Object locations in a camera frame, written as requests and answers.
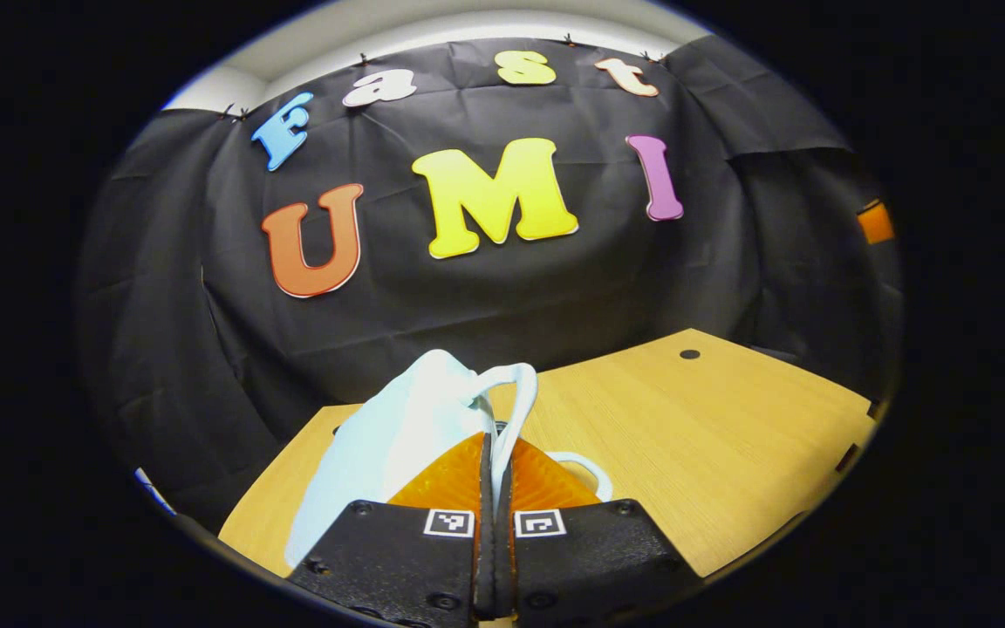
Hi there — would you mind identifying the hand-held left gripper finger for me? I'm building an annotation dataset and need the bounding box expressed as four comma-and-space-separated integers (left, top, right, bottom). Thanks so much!
496, 434, 702, 625
287, 430, 497, 628

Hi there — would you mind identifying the light blue suitcase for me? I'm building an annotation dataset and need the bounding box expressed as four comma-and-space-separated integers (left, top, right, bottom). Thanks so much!
284, 349, 615, 570

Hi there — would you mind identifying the black backdrop cloth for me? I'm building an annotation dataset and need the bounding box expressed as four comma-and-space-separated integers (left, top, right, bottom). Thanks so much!
75, 35, 905, 533

